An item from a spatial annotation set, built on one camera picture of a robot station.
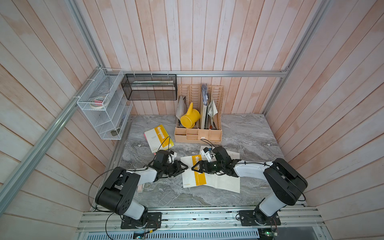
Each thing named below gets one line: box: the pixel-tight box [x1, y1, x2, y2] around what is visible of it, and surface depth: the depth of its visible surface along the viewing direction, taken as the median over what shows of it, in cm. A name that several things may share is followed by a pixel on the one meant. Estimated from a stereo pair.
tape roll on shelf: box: [90, 96, 106, 109], surface depth 74 cm
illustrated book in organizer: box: [208, 98, 218, 130], surface depth 100 cm
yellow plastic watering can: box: [180, 102, 201, 129], surface depth 100 cm
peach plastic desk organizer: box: [174, 84, 225, 145], surface depth 103 cm
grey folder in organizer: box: [176, 95, 188, 120], surface depth 102 cm
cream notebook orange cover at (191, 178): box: [180, 154, 207, 189], surface depth 88 cm
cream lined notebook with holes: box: [205, 172, 241, 194], surface depth 87 cm
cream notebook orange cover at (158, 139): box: [143, 124, 175, 153], surface depth 106 cm
